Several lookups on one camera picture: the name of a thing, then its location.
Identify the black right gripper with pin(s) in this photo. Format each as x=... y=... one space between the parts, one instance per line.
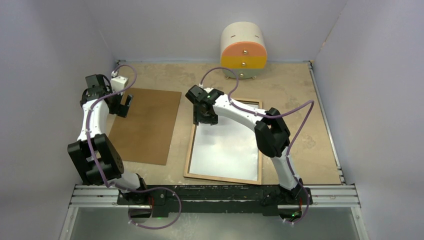
x=199 y=118

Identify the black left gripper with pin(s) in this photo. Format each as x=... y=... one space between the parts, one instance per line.
x=121 y=109

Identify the brown backing board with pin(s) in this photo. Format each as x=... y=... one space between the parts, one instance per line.
x=145 y=134

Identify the landscape photo print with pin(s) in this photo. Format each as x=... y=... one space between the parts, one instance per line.
x=225 y=145

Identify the wooden picture frame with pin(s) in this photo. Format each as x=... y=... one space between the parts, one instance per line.
x=188 y=159

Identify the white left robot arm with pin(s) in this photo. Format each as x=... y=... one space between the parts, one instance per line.
x=95 y=158

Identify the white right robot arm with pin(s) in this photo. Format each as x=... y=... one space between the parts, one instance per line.
x=272 y=134

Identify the small round drawer cabinet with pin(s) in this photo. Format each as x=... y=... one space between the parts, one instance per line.
x=243 y=52

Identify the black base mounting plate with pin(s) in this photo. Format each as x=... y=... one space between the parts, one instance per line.
x=268 y=200

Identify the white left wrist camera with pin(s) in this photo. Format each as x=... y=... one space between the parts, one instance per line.
x=118 y=83

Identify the aluminium rail frame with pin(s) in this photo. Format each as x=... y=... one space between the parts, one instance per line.
x=323 y=196

